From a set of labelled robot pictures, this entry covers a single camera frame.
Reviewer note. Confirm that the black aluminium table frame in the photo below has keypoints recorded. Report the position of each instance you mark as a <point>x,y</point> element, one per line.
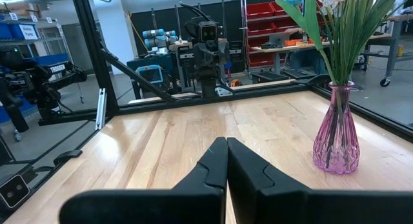
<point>92,40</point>

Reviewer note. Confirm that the blue storage bin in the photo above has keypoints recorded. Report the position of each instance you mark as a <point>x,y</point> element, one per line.
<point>48,60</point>
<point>9,32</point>

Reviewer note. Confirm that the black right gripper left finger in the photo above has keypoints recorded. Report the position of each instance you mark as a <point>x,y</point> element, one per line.
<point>193,198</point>

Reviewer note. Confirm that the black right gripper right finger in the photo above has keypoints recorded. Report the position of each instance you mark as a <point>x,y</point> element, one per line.
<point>258,198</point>

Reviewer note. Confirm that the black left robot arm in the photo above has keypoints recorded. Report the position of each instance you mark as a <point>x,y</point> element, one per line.
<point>208,85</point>

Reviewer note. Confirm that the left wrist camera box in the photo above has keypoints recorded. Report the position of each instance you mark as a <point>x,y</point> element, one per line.
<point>208,32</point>

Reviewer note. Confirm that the silver aluminium bracket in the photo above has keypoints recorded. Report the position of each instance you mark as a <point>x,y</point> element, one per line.
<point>100,111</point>

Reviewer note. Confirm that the blue screen device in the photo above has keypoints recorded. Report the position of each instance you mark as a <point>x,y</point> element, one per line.
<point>150,76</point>

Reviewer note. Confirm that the white building column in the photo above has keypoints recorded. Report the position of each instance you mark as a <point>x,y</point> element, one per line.
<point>116,33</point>

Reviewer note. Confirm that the grey laptop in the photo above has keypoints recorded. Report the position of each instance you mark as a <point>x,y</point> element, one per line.
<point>279,39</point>

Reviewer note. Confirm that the black plastic clip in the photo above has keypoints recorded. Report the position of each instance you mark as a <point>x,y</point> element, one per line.
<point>67,156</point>

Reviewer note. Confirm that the green leaf sprig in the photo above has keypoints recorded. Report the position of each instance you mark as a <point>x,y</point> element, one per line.
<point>311,20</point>

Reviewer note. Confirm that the white artificial tulip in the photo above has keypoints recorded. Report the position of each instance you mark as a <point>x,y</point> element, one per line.
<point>292,12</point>

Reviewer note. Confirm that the black partition wall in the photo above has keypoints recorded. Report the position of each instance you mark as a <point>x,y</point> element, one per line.
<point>161,17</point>

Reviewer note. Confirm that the person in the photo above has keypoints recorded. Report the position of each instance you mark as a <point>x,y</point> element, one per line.
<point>309,61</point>

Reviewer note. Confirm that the metal bin rack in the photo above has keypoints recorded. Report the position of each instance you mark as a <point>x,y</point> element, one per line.
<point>244,30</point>

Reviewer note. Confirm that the black labelled crate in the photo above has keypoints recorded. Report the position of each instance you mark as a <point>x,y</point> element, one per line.
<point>185,57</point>
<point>236,51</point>

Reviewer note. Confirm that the black neighbouring robot arm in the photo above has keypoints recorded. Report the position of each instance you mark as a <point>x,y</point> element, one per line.
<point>48,78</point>

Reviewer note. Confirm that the wooden top workbench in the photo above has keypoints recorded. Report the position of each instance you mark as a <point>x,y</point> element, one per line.
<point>392,43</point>

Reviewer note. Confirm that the red storage bin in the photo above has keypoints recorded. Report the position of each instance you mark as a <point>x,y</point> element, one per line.
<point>261,27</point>
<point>261,60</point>
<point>259,10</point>

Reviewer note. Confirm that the pink ribbed glass vase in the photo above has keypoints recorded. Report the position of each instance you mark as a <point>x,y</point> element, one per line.
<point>335,146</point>

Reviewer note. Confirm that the black table-level camera box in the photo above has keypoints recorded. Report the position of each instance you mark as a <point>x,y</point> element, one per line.
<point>14,191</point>

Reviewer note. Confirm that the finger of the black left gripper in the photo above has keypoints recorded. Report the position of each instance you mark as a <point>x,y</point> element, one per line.
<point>208,57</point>
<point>214,57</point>

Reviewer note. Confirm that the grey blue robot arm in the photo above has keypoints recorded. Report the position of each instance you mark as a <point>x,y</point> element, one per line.
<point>158,35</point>

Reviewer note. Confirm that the white blossom grass spray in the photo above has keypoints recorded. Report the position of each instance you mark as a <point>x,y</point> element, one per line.
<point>371,30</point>
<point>342,40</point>

